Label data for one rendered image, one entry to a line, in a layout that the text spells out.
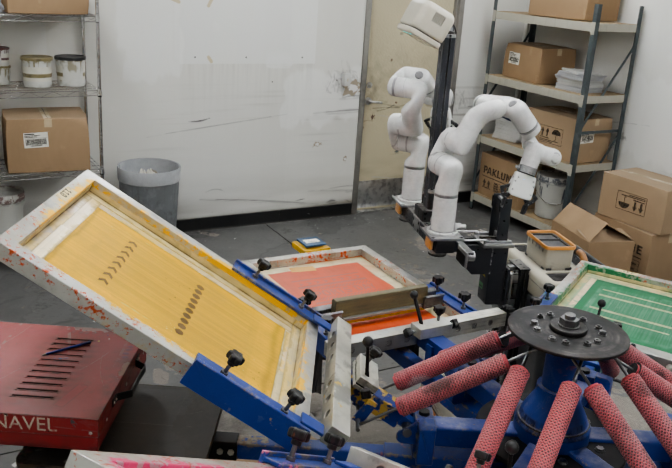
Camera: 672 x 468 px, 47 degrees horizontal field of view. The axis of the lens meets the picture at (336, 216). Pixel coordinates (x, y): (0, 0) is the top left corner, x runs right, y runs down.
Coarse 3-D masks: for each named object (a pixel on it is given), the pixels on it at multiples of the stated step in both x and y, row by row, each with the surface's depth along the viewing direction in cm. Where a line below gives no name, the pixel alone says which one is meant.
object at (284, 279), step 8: (288, 272) 312; (296, 272) 313; (304, 272) 314; (312, 272) 314; (280, 280) 304; (288, 280) 305; (288, 288) 297; (296, 288) 298; (296, 296) 291; (312, 304) 285; (368, 320) 275; (376, 320) 275; (352, 328) 268; (360, 328) 268; (368, 328) 269; (376, 328) 269; (384, 328) 270
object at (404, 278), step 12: (312, 252) 326; (324, 252) 327; (336, 252) 328; (348, 252) 331; (360, 252) 334; (372, 252) 330; (252, 264) 309; (276, 264) 315; (288, 264) 318; (300, 264) 321; (384, 264) 319; (264, 276) 298; (396, 276) 311; (408, 276) 307; (444, 312) 285; (456, 312) 278
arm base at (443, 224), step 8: (440, 200) 308; (448, 200) 307; (456, 200) 310; (440, 208) 309; (448, 208) 308; (456, 208) 312; (432, 216) 313; (440, 216) 310; (448, 216) 309; (432, 224) 313; (440, 224) 311; (448, 224) 311; (456, 224) 313; (464, 224) 316; (432, 232) 312; (440, 232) 312; (448, 232) 312; (456, 232) 314
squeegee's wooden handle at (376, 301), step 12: (396, 288) 277; (408, 288) 278; (420, 288) 280; (336, 300) 264; (348, 300) 266; (360, 300) 268; (372, 300) 271; (384, 300) 273; (396, 300) 276; (408, 300) 279; (420, 300) 281; (348, 312) 267; (360, 312) 270
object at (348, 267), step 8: (344, 264) 325; (352, 264) 325; (320, 272) 315; (328, 272) 315; (336, 272) 316; (344, 272) 316; (360, 272) 317; (368, 272) 318; (376, 280) 310; (384, 288) 303; (392, 288) 304; (416, 312) 284; (424, 312) 284; (384, 320) 276; (392, 320) 276; (400, 320) 276; (408, 320) 277; (416, 320) 277
